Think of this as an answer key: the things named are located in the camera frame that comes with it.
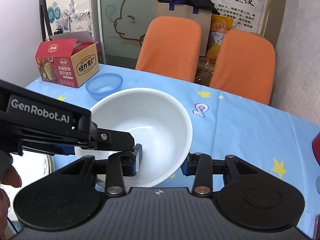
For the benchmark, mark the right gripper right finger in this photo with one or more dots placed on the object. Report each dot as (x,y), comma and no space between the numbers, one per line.
(200,166)

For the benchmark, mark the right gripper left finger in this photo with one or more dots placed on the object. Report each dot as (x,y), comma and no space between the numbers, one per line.
(120,165)

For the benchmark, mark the white ceramic bowl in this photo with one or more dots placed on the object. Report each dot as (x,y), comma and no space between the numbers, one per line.
(157,121)

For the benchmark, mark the blue plastic bowl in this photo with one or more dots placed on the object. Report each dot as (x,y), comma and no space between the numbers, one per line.
(103,85)

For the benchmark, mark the gold rimmed white plate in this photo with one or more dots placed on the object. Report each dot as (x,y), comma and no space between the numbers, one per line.
(31,167)

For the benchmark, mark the person's left hand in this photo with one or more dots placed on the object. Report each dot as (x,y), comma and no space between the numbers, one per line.
(13,179)

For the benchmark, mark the blue cartoon tablecloth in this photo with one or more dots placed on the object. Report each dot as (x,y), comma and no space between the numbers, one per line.
(272,140)

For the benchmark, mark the red cracker box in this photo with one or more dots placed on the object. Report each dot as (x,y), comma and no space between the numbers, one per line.
(68,59)

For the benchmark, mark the black stand pole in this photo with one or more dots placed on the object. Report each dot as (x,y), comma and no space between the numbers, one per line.
(46,30)

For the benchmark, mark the right orange chair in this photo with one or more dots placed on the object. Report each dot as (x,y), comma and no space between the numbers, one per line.
(245,66)

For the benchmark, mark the orange chair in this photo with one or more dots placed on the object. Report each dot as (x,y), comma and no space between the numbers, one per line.
(245,66)
(171,48)

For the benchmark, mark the red thermos jug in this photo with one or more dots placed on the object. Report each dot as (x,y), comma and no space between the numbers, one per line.
(316,148)

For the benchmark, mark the left orange chair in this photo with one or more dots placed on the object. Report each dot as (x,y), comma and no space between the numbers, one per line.
(171,48)

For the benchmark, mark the yellow snack bag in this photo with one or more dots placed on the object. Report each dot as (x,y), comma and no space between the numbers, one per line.
(219,27)

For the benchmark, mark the brown paper bag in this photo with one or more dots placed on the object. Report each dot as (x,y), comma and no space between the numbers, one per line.
(201,16)

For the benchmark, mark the white calligraphy poster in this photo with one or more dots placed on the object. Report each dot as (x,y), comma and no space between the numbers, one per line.
(225,2)

